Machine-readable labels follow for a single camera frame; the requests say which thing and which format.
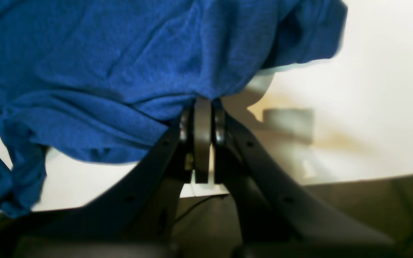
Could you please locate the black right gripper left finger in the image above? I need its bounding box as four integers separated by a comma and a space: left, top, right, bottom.
0, 98, 212, 258

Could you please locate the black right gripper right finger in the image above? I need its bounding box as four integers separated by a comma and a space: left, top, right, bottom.
212, 101, 397, 258

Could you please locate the blue t-shirt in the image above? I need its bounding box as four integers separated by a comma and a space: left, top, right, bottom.
0, 0, 347, 218

